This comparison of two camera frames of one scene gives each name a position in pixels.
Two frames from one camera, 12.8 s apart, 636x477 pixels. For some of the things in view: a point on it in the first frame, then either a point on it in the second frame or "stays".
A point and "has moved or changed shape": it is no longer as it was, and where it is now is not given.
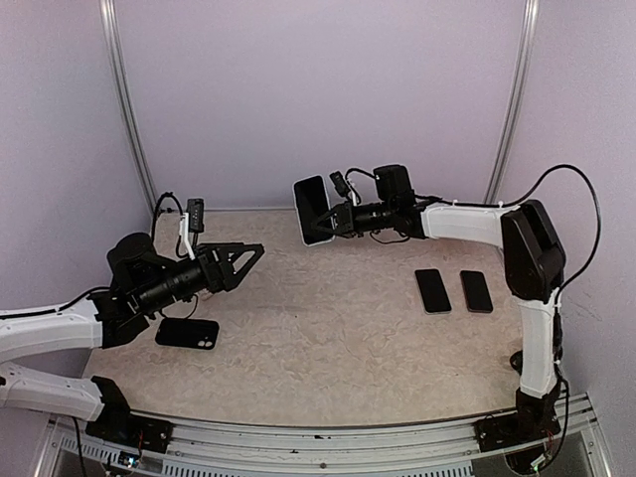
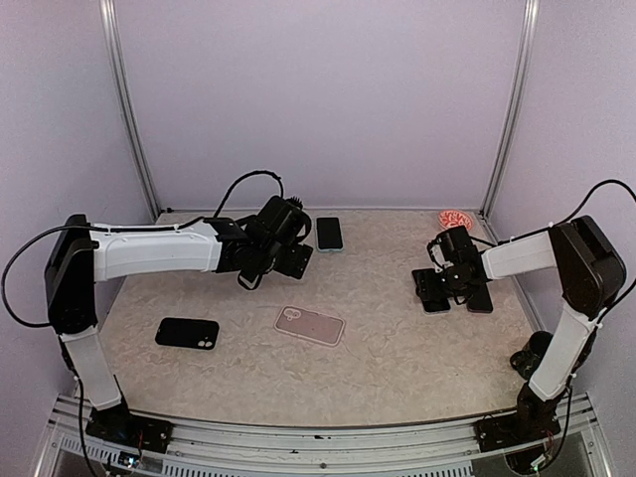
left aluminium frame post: x=108 y=16 stays
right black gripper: x=345 y=220 → x=428 y=287
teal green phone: x=313 y=203 has moved or changed shape
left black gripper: x=219 y=273 → x=296 y=262
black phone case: x=190 y=333 stays
